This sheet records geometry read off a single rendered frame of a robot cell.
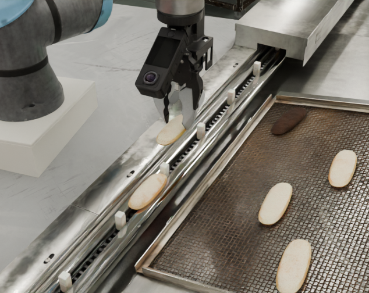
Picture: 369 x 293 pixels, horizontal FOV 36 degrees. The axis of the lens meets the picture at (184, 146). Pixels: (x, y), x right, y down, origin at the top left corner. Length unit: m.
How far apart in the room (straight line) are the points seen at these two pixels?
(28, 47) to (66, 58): 0.40
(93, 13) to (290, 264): 0.62
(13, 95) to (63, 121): 0.11
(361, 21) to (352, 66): 0.28
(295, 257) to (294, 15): 0.79
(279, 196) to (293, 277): 0.16
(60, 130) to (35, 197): 0.15
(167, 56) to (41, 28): 0.29
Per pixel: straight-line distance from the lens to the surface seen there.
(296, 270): 0.74
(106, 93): 1.29
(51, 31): 1.08
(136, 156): 1.02
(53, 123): 1.08
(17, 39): 1.05
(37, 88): 1.09
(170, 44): 0.87
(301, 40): 1.32
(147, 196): 0.94
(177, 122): 0.98
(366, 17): 1.72
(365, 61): 1.46
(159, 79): 0.84
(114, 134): 1.15
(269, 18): 1.40
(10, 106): 1.09
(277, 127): 1.03
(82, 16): 1.11
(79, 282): 0.84
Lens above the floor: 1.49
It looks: 37 degrees down
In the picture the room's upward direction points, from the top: 1 degrees counter-clockwise
